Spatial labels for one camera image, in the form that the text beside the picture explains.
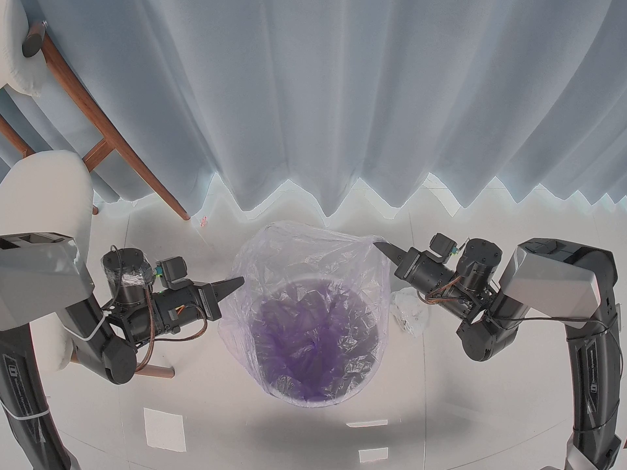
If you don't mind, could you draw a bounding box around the white trash bin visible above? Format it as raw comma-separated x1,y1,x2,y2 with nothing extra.
249,275,384,409

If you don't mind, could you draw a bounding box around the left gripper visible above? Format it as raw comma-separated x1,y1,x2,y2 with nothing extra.
155,281,222,335

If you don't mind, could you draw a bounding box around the crumpled white paper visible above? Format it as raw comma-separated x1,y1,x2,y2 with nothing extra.
391,286,431,338

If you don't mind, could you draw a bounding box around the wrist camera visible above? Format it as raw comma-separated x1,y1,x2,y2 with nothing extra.
428,232,459,263
155,256,190,290

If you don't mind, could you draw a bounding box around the pale blue curtain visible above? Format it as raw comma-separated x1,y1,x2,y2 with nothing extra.
0,0,627,220

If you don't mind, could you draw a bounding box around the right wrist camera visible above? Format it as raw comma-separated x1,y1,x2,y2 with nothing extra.
428,232,459,263

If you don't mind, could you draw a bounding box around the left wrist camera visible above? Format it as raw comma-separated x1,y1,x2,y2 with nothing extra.
155,256,190,290

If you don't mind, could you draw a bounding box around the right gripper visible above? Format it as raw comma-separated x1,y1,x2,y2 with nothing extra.
394,246,457,303

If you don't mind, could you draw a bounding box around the wooden chair with cream cushions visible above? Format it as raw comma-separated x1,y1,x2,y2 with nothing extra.
0,0,192,382

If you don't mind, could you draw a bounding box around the purple plastic bag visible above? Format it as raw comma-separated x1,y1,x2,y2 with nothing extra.
217,220,394,408

